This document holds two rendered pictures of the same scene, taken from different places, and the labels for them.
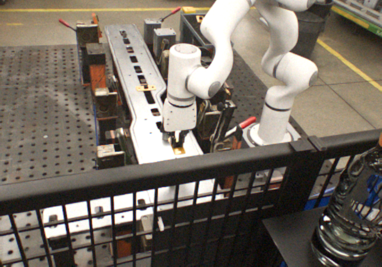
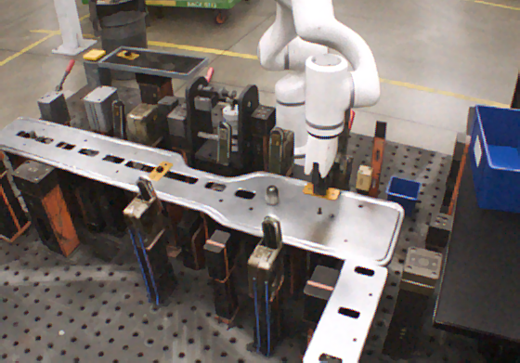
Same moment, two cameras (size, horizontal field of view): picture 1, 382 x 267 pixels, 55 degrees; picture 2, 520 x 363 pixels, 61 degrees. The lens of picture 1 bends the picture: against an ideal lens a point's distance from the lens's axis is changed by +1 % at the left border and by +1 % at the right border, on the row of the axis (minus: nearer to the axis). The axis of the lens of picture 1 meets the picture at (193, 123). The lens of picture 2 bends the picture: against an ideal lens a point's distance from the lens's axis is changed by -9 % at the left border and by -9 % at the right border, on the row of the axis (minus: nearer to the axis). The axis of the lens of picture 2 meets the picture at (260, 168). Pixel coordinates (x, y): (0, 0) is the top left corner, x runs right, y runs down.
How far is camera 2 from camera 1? 0.82 m
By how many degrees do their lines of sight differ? 34
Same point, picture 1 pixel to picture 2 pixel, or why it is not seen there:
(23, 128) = (21, 345)
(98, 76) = (56, 206)
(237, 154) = not seen: outside the picture
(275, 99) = (297, 92)
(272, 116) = (299, 113)
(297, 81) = not seen: hidden behind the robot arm
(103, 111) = (149, 233)
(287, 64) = (298, 46)
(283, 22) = not seen: outside the picture
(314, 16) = (136, 13)
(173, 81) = (331, 106)
